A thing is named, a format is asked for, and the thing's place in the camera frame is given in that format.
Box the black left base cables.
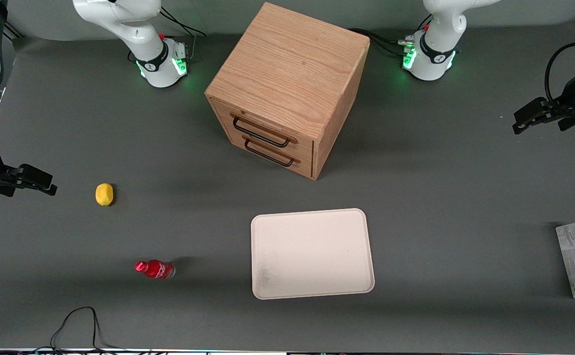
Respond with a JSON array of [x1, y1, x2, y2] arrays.
[[349, 14, 433, 56]]

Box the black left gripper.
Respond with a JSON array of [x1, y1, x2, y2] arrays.
[[512, 65, 575, 135]]

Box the beige plastic tray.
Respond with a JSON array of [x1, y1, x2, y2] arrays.
[[251, 208, 375, 300]]

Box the red soda bottle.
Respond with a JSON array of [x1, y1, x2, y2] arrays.
[[135, 259, 176, 281]]

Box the wooden drawer front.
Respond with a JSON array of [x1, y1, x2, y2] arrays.
[[213, 100, 314, 154], [217, 129, 314, 178]]

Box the yellow lemon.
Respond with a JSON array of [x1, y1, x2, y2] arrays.
[[95, 183, 114, 207]]

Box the black looped table cable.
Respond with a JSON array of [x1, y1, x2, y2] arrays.
[[21, 306, 152, 354]]

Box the black base cables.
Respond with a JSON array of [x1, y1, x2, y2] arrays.
[[349, 14, 433, 56], [159, 7, 207, 62]]

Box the black metal drawer handle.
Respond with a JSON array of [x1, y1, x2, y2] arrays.
[[243, 139, 296, 168], [232, 115, 292, 148]]

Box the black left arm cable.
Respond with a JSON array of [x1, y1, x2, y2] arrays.
[[544, 42, 575, 102]]

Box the black right base cables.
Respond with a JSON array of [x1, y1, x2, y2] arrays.
[[159, 7, 207, 62]]

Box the wooden drawer cabinet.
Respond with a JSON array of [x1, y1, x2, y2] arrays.
[[204, 2, 371, 181]]

